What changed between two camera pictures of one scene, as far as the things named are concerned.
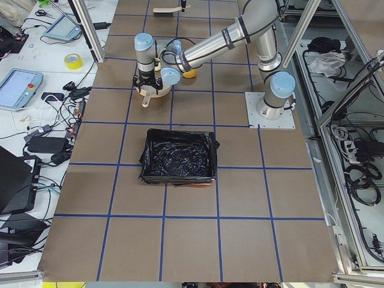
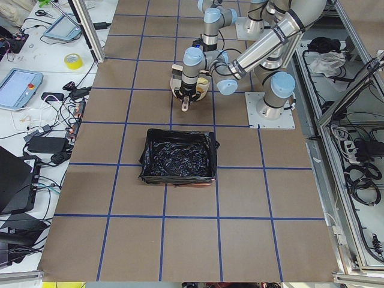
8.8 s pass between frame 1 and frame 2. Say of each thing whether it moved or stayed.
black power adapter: stayed
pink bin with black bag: stayed
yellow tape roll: stayed
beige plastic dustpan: moved
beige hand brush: moved
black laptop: stayed
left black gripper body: moved
